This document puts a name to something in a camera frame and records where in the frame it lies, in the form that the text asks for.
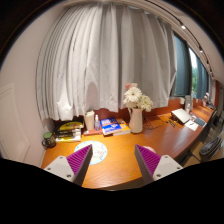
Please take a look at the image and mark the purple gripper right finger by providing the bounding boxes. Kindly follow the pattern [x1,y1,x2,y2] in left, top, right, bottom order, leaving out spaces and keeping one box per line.
[135,145,182,185]

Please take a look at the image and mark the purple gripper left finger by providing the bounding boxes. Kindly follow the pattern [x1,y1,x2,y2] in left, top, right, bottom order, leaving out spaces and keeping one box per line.
[45,145,93,186]

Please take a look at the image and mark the pink computer mouse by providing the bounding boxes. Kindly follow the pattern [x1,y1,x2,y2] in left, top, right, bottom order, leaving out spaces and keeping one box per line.
[144,146,156,153]

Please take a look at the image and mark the round light mouse pad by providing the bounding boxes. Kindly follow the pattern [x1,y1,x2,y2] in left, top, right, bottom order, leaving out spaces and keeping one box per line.
[75,141,107,165]

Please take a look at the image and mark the stack of dark books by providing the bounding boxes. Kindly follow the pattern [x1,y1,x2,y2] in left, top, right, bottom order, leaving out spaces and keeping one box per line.
[55,129,81,143]

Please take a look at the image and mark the green lidded mug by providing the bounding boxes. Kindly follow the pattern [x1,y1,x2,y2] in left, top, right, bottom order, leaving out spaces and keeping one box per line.
[42,132,56,148]

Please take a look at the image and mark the yellow black bag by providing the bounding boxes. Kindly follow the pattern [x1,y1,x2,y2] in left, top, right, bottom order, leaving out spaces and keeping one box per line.
[55,121,84,132]

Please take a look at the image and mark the orange book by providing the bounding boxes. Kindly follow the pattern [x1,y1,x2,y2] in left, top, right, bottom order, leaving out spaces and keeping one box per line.
[114,118,131,136]

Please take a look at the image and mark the white ceramic vase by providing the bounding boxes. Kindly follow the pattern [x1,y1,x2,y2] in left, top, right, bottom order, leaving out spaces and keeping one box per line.
[129,108,143,133]

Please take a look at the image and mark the clear sanitizer bottle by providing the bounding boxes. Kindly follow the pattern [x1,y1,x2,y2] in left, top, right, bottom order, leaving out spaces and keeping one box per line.
[94,114,100,131]

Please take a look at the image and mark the white cylindrical container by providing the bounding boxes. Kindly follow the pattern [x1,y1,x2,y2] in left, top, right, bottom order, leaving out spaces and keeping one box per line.
[84,110,94,131]

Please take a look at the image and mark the blue book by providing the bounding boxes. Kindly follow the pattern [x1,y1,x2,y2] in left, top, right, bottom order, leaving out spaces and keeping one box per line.
[100,117,122,135]

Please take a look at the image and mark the white paper sheet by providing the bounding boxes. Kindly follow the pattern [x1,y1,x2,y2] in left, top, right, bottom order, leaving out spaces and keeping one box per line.
[185,120,198,131]

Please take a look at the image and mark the dark tablet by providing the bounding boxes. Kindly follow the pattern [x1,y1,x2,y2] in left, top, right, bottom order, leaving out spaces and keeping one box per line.
[194,118,207,127]

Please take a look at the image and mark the black office chair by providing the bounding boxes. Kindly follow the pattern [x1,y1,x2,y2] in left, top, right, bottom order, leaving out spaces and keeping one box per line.
[199,114,224,162]

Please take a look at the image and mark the white and pink flowers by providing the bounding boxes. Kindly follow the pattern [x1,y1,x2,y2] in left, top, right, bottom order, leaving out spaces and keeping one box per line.
[123,83,153,112]

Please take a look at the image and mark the white desk appliance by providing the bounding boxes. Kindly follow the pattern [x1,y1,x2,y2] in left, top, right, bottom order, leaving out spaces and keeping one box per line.
[185,95,193,113]

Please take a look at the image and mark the white curtain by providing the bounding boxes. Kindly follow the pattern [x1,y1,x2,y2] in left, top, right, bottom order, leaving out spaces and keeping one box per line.
[36,2,177,120]

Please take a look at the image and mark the black cable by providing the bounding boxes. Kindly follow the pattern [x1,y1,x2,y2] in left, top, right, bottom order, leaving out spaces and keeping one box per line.
[143,114,168,130]

